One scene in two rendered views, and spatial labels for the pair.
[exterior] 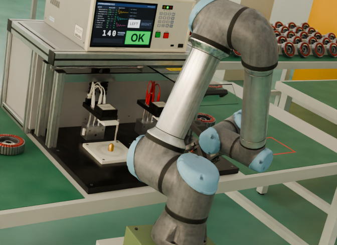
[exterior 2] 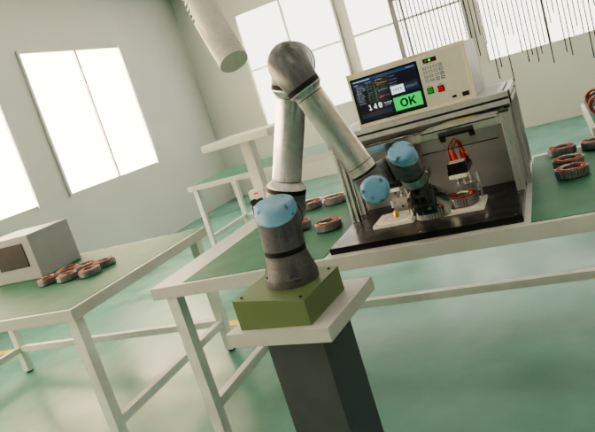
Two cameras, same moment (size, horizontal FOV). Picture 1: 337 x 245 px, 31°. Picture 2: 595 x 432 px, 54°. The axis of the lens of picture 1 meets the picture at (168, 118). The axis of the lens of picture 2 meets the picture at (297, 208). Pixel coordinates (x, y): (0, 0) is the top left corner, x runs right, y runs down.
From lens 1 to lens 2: 177 cm
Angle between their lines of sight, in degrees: 62
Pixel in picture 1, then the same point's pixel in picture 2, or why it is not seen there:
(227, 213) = not seen: outside the picture
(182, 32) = (460, 78)
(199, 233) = (282, 267)
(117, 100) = (442, 168)
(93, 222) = (557, 315)
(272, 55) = (289, 78)
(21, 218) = not seen: hidden behind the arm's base
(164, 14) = (428, 68)
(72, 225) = (530, 317)
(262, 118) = (335, 143)
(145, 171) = not seen: hidden behind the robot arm
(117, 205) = (354, 263)
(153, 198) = (394, 255)
